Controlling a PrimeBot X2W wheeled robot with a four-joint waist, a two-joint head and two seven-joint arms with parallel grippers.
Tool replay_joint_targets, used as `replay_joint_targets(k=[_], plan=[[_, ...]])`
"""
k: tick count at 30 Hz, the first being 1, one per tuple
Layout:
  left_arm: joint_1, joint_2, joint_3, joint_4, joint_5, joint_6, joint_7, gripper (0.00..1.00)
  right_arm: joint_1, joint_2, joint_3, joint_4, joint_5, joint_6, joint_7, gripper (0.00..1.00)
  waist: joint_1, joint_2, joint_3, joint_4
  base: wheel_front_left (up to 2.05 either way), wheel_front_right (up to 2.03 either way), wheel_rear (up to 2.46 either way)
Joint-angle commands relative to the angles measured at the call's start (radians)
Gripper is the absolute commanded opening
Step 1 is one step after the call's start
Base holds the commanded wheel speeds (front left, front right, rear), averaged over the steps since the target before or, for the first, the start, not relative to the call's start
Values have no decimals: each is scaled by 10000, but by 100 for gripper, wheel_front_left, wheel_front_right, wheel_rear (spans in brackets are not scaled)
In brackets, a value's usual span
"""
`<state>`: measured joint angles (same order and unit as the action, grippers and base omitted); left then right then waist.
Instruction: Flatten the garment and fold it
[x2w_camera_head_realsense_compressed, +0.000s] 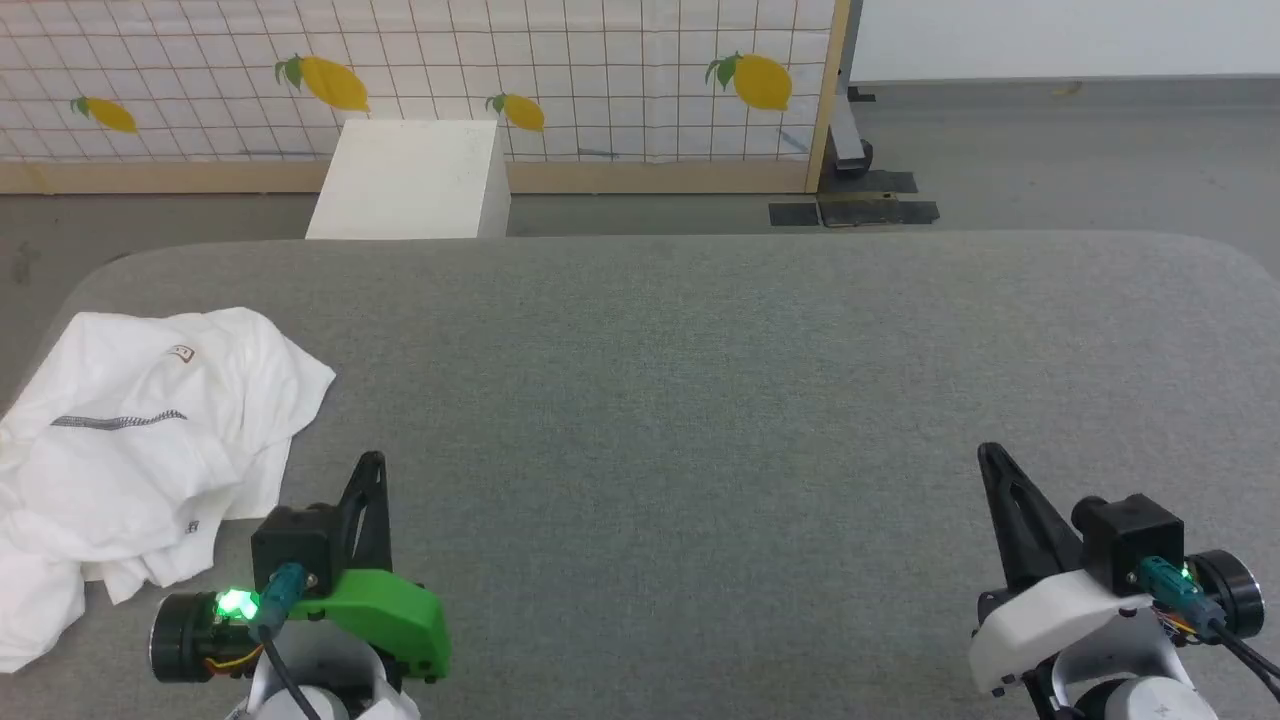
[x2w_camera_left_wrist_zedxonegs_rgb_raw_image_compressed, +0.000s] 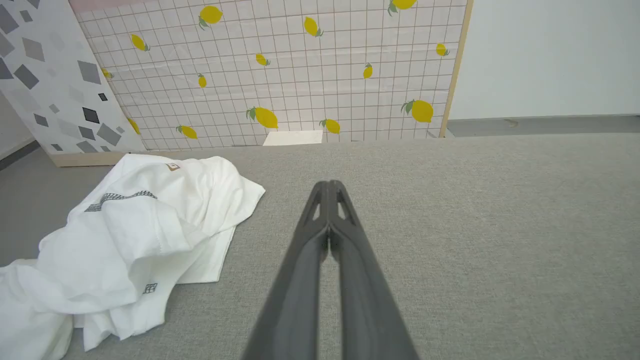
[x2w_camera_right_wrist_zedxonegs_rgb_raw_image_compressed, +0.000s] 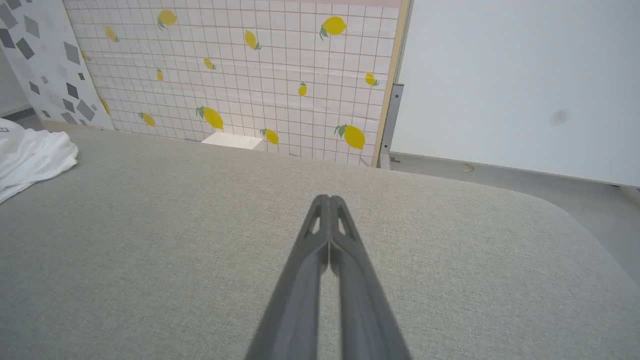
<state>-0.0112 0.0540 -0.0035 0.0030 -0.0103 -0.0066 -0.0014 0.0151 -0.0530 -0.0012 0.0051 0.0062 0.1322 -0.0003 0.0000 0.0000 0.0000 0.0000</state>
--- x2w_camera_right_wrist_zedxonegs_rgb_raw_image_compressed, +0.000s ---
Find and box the grey terrazzo pattern panel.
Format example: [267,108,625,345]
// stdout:
[0,0,115,131]

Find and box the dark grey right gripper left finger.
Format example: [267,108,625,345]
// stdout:
[245,195,331,360]

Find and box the white rectangular block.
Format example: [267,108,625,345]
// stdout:
[201,131,264,150]

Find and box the grey metal bracket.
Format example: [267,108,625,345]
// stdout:
[378,83,405,170]

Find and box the white long-sleeve shirt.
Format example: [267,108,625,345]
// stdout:
[0,118,79,205]

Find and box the lemon print tile panel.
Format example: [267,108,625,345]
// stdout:
[62,0,403,167]

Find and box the light wooden panel frame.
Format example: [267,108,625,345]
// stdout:
[371,0,412,168]

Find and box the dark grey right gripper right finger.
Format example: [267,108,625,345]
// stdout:
[328,195,413,360]

